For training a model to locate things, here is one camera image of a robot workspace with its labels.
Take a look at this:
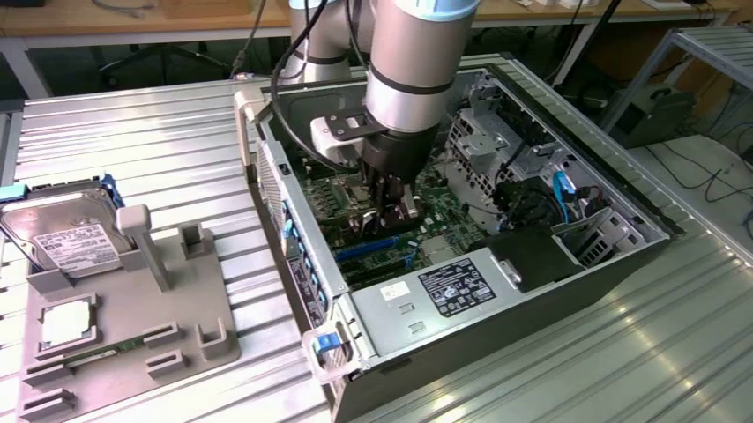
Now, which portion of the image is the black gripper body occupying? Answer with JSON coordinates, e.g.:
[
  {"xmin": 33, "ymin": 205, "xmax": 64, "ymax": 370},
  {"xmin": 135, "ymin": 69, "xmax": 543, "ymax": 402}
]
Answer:
[{"xmin": 362, "ymin": 125, "xmax": 440, "ymax": 186}]

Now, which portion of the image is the blue expansion slot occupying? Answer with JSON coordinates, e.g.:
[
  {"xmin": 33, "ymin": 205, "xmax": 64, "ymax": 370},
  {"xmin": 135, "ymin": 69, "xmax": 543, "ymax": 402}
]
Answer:
[{"xmin": 332, "ymin": 236, "xmax": 402, "ymax": 262}]

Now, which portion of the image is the CPU socket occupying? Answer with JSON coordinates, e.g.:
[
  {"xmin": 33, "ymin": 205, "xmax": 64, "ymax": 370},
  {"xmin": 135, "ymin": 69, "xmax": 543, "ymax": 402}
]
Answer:
[{"xmin": 342, "ymin": 178, "xmax": 372, "ymax": 204}]

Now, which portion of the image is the green motherboard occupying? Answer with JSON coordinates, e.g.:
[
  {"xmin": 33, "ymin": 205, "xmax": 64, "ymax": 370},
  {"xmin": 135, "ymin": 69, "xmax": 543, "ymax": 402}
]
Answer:
[{"xmin": 296, "ymin": 145, "xmax": 507, "ymax": 292}]

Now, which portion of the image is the silver chipset heatsink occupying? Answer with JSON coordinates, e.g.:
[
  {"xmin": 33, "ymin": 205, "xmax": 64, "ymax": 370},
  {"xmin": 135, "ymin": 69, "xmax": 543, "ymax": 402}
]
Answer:
[{"xmin": 420, "ymin": 237, "xmax": 460, "ymax": 261}]

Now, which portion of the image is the perforated metal drive cage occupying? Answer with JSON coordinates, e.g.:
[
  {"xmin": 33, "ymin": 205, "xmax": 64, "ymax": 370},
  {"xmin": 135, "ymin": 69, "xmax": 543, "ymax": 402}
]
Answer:
[{"xmin": 450, "ymin": 108, "xmax": 566, "ymax": 212}]

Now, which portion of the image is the black plastic shroud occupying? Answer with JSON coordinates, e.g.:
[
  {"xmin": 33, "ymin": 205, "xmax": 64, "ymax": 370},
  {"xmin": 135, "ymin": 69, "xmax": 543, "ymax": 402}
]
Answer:
[{"xmin": 487, "ymin": 224, "xmax": 583, "ymax": 294}]

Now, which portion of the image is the grey power supply with label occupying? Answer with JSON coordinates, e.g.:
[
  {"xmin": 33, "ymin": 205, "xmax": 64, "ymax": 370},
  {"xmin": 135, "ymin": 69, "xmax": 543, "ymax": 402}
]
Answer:
[{"xmin": 350, "ymin": 246, "xmax": 522, "ymax": 358}]

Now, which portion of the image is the open black PC case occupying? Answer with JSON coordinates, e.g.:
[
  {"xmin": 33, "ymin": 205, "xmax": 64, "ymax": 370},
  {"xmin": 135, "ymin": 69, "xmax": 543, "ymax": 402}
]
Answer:
[{"xmin": 232, "ymin": 52, "xmax": 687, "ymax": 423}]

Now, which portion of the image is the metal disk bay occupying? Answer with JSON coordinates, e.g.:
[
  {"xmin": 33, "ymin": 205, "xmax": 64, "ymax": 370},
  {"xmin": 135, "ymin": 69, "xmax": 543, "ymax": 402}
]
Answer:
[{"xmin": 551, "ymin": 206, "xmax": 671, "ymax": 270}]

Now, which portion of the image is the black star base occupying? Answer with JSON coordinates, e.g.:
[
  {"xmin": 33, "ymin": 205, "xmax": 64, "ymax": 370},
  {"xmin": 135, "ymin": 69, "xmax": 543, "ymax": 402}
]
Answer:
[{"xmin": 96, "ymin": 41, "xmax": 233, "ymax": 87}]

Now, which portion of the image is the black box under desk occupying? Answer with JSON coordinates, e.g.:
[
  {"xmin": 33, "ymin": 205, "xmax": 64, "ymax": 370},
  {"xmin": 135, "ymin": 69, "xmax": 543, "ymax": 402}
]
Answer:
[{"xmin": 614, "ymin": 85, "xmax": 698, "ymax": 149}]

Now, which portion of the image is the grey plastic parts rack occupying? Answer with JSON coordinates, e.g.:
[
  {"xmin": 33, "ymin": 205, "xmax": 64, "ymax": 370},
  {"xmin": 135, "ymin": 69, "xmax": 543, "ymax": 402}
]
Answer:
[{"xmin": 14, "ymin": 204, "xmax": 243, "ymax": 422}]

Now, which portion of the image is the hard disk with blue carrier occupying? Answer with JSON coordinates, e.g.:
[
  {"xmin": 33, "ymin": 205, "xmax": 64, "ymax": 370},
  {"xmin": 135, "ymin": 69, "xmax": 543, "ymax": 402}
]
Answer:
[{"xmin": 0, "ymin": 174, "xmax": 133, "ymax": 278}]

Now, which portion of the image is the green RAM stick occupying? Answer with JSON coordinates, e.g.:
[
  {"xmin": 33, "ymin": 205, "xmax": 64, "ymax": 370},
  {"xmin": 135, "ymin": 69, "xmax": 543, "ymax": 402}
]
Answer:
[{"xmin": 61, "ymin": 337, "xmax": 148, "ymax": 367}]

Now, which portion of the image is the metal slat shelf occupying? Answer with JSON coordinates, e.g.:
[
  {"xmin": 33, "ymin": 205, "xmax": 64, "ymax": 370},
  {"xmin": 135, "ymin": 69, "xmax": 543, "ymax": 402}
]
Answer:
[{"xmin": 599, "ymin": 26, "xmax": 753, "ymax": 133}]

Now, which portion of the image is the silver CPU chip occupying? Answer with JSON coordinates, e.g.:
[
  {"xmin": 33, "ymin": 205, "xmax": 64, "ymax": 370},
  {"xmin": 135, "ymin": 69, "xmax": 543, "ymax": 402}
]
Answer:
[{"xmin": 39, "ymin": 303, "xmax": 95, "ymax": 345}]

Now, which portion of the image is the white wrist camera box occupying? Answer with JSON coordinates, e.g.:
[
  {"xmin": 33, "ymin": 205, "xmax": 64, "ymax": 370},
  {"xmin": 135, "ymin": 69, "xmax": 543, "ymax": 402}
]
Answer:
[{"xmin": 310, "ymin": 113, "xmax": 390, "ymax": 171}]

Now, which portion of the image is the black cable bundle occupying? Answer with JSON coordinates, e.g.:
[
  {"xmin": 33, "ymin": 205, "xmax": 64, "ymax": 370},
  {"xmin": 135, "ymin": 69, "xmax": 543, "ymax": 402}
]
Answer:
[{"xmin": 492, "ymin": 180, "xmax": 559, "ymax": 230}]

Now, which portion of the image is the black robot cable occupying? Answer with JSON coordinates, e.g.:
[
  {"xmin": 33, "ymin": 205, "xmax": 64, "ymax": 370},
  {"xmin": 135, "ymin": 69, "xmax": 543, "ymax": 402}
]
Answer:
[{"xmin": 271, "ymin": 0, "xmax": 360, "ymax": 173}]

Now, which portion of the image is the blue flat wire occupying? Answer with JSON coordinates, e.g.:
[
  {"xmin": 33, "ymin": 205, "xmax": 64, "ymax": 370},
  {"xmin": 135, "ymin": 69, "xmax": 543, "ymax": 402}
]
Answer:
[{"xmin": 551, "ymin": 170, "xmax": 575, "ymax": 226}]

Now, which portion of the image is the grey hanging cable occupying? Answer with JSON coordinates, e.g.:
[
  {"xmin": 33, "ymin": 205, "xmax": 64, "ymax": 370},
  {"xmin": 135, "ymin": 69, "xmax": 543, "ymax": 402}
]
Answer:
[{"xmin": 231, "ymin": 0, "xmax": 264, "ymax": 81}]

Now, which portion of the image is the wooden desk with white frame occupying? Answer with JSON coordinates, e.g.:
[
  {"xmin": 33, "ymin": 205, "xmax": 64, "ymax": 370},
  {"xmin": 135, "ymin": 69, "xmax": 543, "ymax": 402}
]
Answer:
[{"xmin": 0, "ymin": 0, "xmax": 742, "ymax": 100}]

